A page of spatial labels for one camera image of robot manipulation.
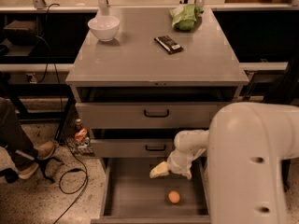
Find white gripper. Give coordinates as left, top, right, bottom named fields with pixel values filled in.
left=149, top=149, right=194, bottom=180

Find orange fruit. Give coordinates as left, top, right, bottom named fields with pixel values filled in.
left=168, top=190, right=180, bottom=204

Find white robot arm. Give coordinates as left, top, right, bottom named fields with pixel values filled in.
left=149, top=102, right=299, bottom=224

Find bottom grey drawer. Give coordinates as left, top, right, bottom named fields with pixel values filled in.
left=91, top=158, right=210, bottom=224

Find grey drawer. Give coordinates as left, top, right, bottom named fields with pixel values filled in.
left=75, top=86, right=238, bottom=130
left=91, top=158, right=210, bottom=224
left=90, top=128, right=221, bottom=159

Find middle grey drawer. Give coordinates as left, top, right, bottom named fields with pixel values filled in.
left=90, top=128, right=221, bottom=159

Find grey drawer cabinet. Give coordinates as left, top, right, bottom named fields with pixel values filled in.
left=65, top=6, right=249, bottom=224

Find top grey drawer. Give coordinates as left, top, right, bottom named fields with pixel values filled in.
left=75, top=86, right=238, bottom=130

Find orange bottle in basket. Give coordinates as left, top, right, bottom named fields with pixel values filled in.
left=75, top=119, right=88, bottom=142

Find black office chair base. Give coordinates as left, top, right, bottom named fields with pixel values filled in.
left=281, top=160, right=291, bottom=192

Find tan shoe upper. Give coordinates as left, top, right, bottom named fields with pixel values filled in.
left=36, top=141, right=55, bottom=160

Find tan shoe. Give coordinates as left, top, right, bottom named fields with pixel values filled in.
left=19, top=162, right=39, bottom=180
left=36, top=141, right=55, bottom=160

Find black snack bar packet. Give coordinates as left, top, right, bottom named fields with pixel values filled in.
left=154, top=35, right=184, bottom=55

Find tan shoe lower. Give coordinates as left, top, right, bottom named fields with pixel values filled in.
left=19, top=162, right=39, bottom=180

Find green chip bag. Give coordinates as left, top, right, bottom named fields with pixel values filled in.
left=170, top=5, right=204, bottom=31

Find white bowl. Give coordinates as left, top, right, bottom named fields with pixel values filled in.
left=88, top=16, right=120, bottom=42

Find black stool base left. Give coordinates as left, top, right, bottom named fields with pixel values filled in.
left=0, top=157, right=61, bottom=183

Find person leg dark trousers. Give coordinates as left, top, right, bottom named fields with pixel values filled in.
left=0, top=98, right=36, bottom=171

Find dark box on shelf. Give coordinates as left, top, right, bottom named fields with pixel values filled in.
left=3, top=20, right=37, bottom=46

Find black middle drawer handle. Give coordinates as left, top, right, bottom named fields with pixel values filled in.
left=145, top=145, right=166, bottom=152

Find black drawer handle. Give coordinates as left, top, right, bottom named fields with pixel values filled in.
left=143, top=109, right=170, bottom=119
left=145, top=145, right=166, bottom=152

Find black top drawer handle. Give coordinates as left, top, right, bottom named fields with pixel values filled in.
left=143, top=109, right=170, bottom=119

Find black floor cable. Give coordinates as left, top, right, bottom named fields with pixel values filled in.
left=36, top=3, right=90, bottom=224

